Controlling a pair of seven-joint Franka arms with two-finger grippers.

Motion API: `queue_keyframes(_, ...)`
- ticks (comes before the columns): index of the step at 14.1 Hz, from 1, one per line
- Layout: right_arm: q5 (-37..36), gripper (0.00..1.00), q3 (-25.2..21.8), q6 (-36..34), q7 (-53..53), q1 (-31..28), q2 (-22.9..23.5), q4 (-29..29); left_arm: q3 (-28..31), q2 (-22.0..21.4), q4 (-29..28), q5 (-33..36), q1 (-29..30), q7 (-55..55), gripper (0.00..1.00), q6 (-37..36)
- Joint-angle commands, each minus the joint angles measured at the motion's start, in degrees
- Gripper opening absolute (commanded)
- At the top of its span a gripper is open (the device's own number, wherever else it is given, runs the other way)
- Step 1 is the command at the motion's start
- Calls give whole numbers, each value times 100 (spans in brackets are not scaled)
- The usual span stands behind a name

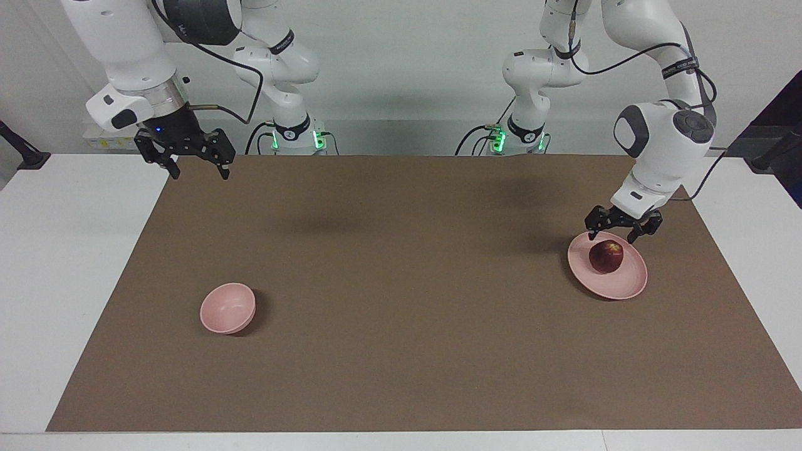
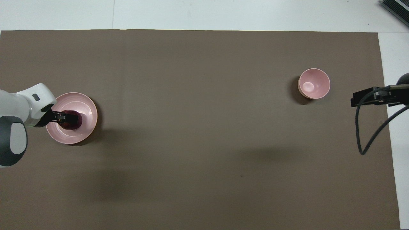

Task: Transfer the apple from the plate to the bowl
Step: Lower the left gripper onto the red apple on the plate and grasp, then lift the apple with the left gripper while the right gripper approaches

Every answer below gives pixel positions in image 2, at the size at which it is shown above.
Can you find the grey ribbed equipment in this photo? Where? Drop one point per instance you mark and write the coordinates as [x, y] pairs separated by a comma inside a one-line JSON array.
[[397, 9]]

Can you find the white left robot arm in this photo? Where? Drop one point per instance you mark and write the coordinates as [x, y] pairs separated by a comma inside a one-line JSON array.
[[16, 105]]

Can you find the pink plate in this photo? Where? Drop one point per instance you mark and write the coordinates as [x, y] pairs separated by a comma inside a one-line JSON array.
[[83, 102]]

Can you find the dark red apple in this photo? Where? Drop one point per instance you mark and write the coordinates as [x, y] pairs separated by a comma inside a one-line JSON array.
[[72, 126]]

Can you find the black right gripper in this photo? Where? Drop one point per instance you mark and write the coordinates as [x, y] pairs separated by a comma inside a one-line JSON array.
[[383, 95]]

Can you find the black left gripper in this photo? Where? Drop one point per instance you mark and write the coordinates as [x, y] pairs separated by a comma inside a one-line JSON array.
[[48, 118]]

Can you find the pink bowl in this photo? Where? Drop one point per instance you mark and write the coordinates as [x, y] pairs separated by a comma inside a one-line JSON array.
[[314, 83]]

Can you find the brown table mat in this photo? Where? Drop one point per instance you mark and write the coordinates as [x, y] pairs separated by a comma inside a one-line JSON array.
[[204, 143]]

